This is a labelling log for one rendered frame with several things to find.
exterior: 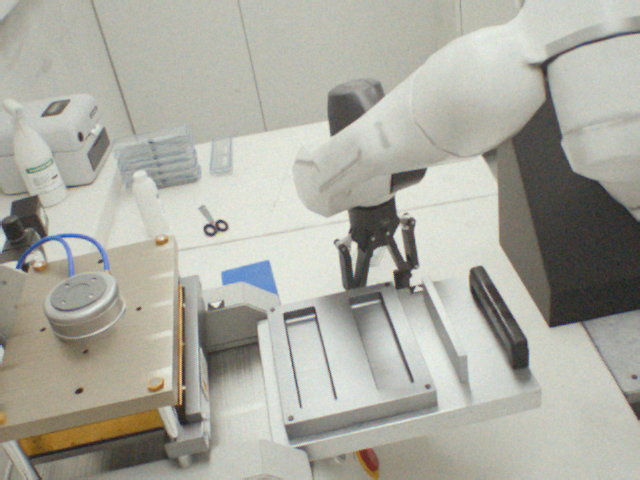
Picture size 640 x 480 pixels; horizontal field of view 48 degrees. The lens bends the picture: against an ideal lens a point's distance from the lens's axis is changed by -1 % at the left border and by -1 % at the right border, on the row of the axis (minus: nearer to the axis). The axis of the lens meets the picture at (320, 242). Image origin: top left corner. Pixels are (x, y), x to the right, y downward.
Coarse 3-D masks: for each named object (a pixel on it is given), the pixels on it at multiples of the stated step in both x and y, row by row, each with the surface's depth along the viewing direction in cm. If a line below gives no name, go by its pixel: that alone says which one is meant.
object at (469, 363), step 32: (448, 288) 94; (416, 320) 90; (448, 320) 83; (480, 320) 88; (448, 352) 84; (480, 352) 84; (448, 384) 81; (480, 384) 80; (512, 384) 79; (416, 416) 78; (448, 416) 78; (480, 416) 79; (320, 448) 78; (352, 448) 78
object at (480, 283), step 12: (480, 276) 89; (480, 288) 88; (492, 288) 87; (480, 300) 88; (492, 300) 85; (492, 312) 84; (504, 312) 83; (504, 324) 81; (516, 324) 81; (504, 336) 81; (516, 336) 79; (516, 348) 79; (528, 348) 79; (516, 360) 80; (528, 360) 80
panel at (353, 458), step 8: (352, 456) 92; (360, 456) 94; (320, 464) 81; (328, 464) 84; (344, 464) 88; (352, 464) 91; (360, 464) 93; (320, 472) 80; (328, 472) 82; (336, 472) 84; (344, 472) 87; (352, 472) 89; (360, 472) 91; (368, 472) 94; (376, 472) 96
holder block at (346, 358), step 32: (384, 288) 92; (288, 320) 92; (320, 320) 89; (352, 320) 88; (384, 320) 90; (288, 352) 85; (320, 352) 87; (352, 352) 84; (384, 352) 85; (416, 352) 82; (288, 384) 81; (320, 384) 82; (352, 384) 79; (384, 384) 81; (416, 384) 78; (288, 416) 77; (320, 416) 76; (352, 416) 77; (384, 416) 78
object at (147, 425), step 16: (128, 416) 72; (144, 416) 72; (64, 432) 72; (80, 432) 72; (96, 432) 72; (112, 432) 73; (128, 432) 73; (144, 432) 74; (160, 432) 74; (32, 448) 72; (48, 448) 73; (64, 448) 73; (80, 448) 73; (96, 448) 74
